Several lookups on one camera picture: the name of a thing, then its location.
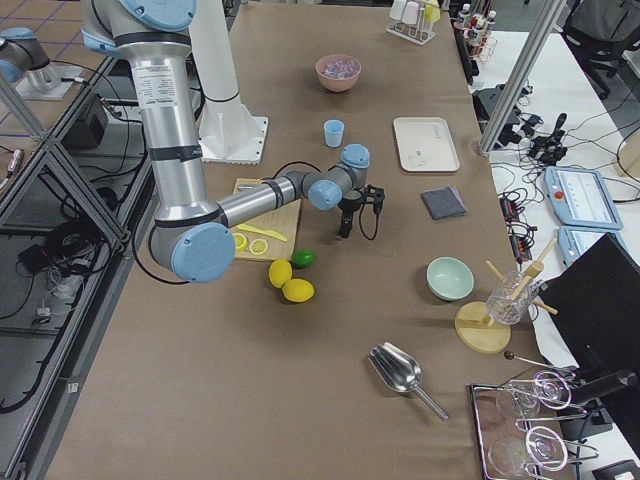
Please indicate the pink plastic cup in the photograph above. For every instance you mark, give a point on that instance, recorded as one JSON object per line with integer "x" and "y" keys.
{"x": 411, "y": 13}

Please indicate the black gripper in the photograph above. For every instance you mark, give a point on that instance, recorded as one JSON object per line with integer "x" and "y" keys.
{"x": 349, "y": 205}

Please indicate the mint green bowl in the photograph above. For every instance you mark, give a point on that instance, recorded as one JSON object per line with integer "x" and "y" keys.
{"x": 449, "y": 278}

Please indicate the yellow plastic knife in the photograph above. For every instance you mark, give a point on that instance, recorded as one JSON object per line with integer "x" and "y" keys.
{"x": 265, "y": 232}

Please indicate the wooden cup tree stand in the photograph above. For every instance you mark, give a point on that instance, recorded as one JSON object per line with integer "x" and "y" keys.
{"x": 473, "y": 324}

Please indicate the wooden cutting board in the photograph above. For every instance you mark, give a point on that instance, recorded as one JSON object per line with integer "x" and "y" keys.
{"x": 283, "y": 221}

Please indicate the grey folded cloth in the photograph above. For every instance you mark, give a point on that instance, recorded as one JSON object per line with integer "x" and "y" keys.
{"x": 444, "y": 203}

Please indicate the light blue plastic cup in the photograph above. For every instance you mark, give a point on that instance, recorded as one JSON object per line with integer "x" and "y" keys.
{"x": 333, "y": 132}

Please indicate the cream rabbit serving tray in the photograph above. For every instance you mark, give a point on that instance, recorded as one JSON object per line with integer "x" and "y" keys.
{"x": 425, "y": 145}

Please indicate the steel ice scoop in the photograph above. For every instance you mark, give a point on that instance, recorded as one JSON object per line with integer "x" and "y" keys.
{"x": 402, "y": 374}

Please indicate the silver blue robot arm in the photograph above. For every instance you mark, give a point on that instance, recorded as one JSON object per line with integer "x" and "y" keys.
{"x": 179, "y": 55}

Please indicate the green lime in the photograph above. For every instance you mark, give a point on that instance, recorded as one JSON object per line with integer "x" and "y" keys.
{"x": 303, "y": 258}

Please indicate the white wire cup rack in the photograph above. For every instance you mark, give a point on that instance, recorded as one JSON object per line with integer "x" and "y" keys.
{"x": 420, "y": 34}

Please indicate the yellow lemon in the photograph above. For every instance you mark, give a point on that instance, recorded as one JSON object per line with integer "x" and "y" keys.
{"x": 298, "y": 290}
{"x": 280, "y": 272}

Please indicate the lemon half slice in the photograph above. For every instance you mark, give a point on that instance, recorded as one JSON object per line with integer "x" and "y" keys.
{"x": 258, "y": 246}

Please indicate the blue teach pendant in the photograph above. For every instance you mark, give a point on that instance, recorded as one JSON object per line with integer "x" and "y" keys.
{"x": 579, "y": 197}
{"x": 574, "y": 241}

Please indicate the yellow plastic cup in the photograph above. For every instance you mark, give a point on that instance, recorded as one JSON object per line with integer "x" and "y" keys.
{"x": 432, "y": 12}

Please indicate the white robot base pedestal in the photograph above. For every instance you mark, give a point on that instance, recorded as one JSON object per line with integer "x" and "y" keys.
{"x": 227, "y": 131}

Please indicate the dark tray of glasses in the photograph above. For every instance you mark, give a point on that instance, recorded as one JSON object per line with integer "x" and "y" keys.
{"x": 518, "y": 427}

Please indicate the aluminium frame post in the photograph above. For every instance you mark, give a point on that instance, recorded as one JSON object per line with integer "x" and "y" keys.
{"x": 526, "y": 60}

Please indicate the pink bowl of ice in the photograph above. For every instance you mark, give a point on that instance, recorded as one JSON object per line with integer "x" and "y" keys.
{"x": 338, "y": 72}

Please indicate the white plastic cup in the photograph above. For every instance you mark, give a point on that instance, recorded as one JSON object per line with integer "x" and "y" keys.
{"x": 397, "y": 10}

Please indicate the clear glass on stand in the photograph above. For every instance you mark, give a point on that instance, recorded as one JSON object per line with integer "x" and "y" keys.
{"x": 503, "y": 306}

